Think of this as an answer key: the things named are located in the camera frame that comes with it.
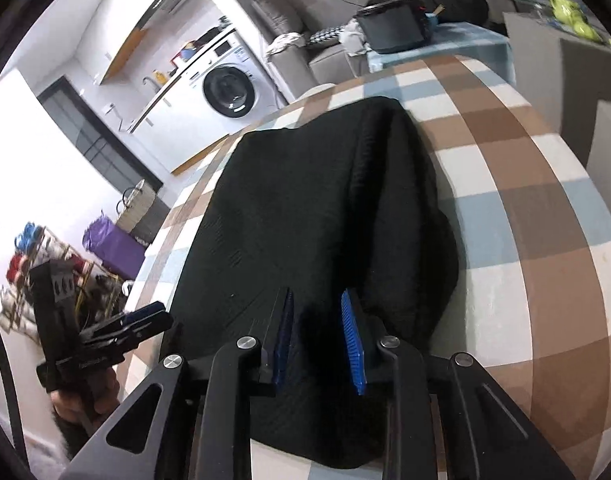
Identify white cloth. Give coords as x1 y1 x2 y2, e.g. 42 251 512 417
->
264 32 307 59

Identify cardboard box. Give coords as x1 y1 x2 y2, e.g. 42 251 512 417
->
502 9 611 187

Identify white base cabinet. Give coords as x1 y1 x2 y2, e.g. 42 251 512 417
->
130 67 236 177

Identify grey sofa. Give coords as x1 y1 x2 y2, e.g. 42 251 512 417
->
254 0 372 102

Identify brown blue checked tablecloth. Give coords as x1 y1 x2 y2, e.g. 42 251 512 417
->
120 52 611 480

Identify black cable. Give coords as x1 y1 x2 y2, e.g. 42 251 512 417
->
0 294 27 463

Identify grey pillow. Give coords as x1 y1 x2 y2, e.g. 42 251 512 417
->
252 0 307 42

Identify dark glass door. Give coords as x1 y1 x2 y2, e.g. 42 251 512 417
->
37 75 164 194

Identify yellow green cloth bundle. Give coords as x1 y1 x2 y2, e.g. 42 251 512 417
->
547 0 611 44

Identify white washing machine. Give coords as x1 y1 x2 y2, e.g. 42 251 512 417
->
177 27 282 122

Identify person's left hand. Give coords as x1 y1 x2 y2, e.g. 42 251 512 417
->
50 367 122 423

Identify purple bag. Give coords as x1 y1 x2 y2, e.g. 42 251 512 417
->
82 212 147 282

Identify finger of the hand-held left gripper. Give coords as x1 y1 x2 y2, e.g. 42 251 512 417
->
82 301 167 339
86 312 175 357

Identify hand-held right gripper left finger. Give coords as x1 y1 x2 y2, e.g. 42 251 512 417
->
60 287 296 480

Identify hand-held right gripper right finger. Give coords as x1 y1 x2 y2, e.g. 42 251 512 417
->
341 288 577 480

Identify person's left forearm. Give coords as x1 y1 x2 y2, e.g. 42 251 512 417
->
52 407 99 462

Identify cluttered storage rack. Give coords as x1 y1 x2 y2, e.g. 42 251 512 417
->
0 219 132 347

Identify white wall cabinet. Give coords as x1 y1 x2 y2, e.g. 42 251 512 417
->
100 0 199 87

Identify black storage bin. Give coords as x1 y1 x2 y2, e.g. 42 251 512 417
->
356 0 435 54

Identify houndstooth pillow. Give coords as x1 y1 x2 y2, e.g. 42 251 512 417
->
307 27 344 49

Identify woven laundry basket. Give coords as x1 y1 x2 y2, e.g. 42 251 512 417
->
116 178 171 242

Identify grey white clothes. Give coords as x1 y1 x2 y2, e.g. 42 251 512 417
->
340 17 371 57

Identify black knit garment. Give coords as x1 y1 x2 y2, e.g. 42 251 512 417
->
158 95 461 469

